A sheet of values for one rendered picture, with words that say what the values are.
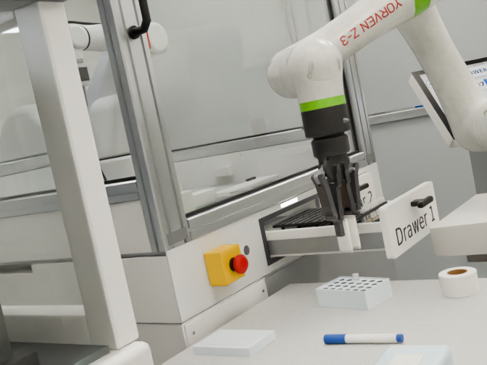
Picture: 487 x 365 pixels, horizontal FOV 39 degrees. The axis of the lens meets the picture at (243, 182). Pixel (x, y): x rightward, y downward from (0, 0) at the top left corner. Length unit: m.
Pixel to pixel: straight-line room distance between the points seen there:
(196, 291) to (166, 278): 0.08
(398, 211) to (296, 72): 0.38
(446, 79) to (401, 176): 1.60
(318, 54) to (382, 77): 2.03
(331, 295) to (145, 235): 0.39
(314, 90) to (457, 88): 0.58
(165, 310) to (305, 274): 0.49
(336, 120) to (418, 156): 2.01
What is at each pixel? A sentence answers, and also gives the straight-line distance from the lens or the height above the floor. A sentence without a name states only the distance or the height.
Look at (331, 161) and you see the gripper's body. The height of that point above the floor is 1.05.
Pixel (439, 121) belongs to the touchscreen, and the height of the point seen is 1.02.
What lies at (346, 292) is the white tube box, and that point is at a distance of 1.37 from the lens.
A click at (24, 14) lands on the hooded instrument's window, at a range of 0.89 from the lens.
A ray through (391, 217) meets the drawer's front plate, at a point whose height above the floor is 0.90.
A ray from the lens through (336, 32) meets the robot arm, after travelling 1.52.
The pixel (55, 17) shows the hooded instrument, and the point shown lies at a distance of 0.93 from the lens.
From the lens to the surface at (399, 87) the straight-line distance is 3.33.
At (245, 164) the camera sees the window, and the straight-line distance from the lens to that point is 1.60.
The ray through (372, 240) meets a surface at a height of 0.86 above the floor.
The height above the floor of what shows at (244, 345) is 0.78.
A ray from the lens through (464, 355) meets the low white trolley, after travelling 1.09.
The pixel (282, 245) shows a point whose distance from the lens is 1.60.
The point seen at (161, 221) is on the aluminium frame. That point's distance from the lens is 1.34.
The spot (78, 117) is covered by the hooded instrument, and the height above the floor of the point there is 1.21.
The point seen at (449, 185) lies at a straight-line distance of 3.32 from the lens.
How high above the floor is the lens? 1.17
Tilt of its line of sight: 6 degrees down
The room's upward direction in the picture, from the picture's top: 12 degrees counter-clockwise
